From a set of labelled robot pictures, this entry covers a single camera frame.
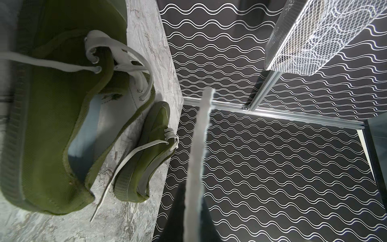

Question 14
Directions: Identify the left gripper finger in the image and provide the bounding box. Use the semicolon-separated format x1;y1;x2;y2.
158;181;222;242

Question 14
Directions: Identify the olive green shoe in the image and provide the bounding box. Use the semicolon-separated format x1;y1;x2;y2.
90;101;179;222
1;1;155;215

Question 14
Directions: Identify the light blue insole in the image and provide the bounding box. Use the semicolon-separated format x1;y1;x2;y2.
68;94;144;182

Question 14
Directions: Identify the white wire basket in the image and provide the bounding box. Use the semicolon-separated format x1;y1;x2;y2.
265;1;387;76

